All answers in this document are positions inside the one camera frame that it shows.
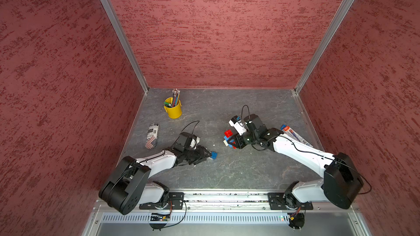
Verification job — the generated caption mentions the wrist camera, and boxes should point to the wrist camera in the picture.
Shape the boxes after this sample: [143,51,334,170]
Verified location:
[229,114,268,137]
[175,132,200,151]

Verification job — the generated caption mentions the yellow pencil cup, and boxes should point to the yellow pencil cup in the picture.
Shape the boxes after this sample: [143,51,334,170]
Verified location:
[164,97,182,119]

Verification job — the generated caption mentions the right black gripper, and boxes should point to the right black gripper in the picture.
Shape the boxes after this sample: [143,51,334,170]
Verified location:
[226,129,258,149]

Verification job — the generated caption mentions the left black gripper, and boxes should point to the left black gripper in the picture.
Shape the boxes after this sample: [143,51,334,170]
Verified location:
[183,146,212,165]

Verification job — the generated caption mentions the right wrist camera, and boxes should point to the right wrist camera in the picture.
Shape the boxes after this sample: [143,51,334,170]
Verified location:
[229,114,268,137]

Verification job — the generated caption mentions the dark blue square lego brick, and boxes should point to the dark blue square lego brick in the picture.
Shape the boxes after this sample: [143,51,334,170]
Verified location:
[210,152,218,160]

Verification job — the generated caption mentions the aluminium front rail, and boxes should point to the aluminium front rail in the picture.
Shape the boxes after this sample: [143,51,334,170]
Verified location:
[93,189,360,213]

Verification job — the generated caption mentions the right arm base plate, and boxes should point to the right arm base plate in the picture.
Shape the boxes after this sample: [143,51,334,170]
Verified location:
[268,192,313,212]

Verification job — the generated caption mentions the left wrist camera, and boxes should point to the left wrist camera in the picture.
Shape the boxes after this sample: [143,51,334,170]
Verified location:
[175,132,200,151]

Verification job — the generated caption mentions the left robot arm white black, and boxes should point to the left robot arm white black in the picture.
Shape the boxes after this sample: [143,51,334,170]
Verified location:
[98,145,217,215]

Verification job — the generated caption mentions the coloured pencils in cup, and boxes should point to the coloured pencils in cup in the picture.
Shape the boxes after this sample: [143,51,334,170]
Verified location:
[171,88,180,107]

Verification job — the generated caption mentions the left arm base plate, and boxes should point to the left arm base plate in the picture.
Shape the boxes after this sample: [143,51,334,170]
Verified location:
[139,192,184,211]

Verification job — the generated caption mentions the perforated cable duct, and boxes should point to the perforated cable duct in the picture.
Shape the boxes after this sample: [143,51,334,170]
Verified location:
[101,213,289,225]

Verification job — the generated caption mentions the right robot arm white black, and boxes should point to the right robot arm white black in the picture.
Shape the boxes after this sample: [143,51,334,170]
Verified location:
[226,128,364,210]

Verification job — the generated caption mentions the light blue long lego brick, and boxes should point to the light blue long lego brick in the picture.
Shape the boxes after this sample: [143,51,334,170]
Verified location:
[224,136,235,148]

